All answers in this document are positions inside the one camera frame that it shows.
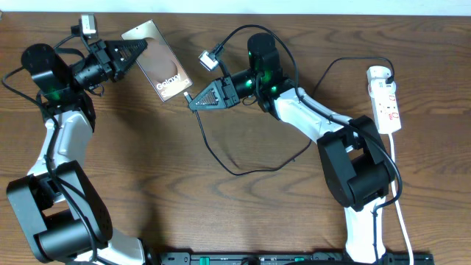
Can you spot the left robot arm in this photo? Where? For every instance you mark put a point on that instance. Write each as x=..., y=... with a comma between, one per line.
x=60, y=212

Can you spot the white power strip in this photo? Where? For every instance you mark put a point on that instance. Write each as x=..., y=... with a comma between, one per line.
x=385, y=109

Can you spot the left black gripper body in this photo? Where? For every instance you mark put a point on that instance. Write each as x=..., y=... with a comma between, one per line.
x=105, y=59

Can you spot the white USB charger adapter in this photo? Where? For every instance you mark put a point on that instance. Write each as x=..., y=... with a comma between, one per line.
x=378, y=87

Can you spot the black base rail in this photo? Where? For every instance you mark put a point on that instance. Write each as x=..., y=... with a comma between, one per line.
x=185, y=258

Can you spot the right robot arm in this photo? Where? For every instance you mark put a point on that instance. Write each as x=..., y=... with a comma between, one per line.
x=360, y=174

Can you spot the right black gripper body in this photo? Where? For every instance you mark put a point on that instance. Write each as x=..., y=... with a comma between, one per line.
x=229, y=90

